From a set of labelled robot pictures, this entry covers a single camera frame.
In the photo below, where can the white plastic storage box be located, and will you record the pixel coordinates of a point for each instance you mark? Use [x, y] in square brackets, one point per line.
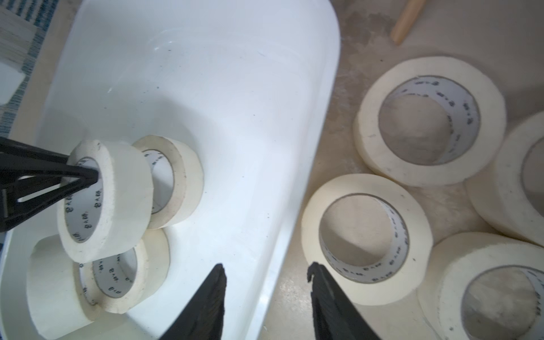
[246, 84]

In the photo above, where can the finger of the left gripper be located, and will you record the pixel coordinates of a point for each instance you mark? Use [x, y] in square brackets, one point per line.
[33, 179]

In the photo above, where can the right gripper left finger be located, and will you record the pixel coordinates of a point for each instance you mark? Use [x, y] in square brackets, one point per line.
[203, 316]

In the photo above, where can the masking tape roll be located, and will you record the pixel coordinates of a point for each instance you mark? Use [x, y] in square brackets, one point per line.
[497, 192]
[476, 113]

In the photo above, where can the small wooden easel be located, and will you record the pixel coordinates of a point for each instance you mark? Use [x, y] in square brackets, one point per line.
[406, 20]

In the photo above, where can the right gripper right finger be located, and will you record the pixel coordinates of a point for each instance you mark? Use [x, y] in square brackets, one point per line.
[334, 315]

